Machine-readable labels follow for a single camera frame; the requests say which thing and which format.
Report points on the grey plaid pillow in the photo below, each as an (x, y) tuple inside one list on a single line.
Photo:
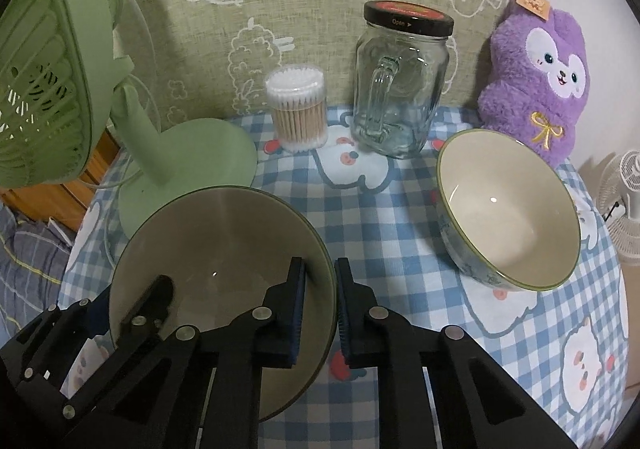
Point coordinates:
[(30, 259)]

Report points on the white standing fan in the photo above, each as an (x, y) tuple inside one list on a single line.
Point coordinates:
[(625, 189)]

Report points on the blue checkered tablecloth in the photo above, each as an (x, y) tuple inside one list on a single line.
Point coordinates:
[(400, 229)]

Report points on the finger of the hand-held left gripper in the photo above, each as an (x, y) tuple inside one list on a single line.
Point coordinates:
[(60, 329), (142, 309)]

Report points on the purple plush rabbit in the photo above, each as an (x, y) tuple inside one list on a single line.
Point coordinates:
[(525, 94)]

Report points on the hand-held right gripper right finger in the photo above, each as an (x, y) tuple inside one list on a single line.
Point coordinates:
[(343, 324)]

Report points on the green desk fan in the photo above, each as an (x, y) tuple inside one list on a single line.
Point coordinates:
[(50, 79)]

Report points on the cream floral bowl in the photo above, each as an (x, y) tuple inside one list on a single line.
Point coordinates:
[(505, 209), (215, 239)]

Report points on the cotton swab container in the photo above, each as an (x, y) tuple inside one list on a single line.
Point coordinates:
[(297, 114)]

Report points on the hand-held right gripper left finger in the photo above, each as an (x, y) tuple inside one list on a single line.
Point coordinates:
[(300, 319)]

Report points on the wooden bed headboard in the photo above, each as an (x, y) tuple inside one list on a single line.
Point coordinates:
[(60, 206)]

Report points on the glass jar with black lid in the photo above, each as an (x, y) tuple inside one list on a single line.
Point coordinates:
[(400, 94)]

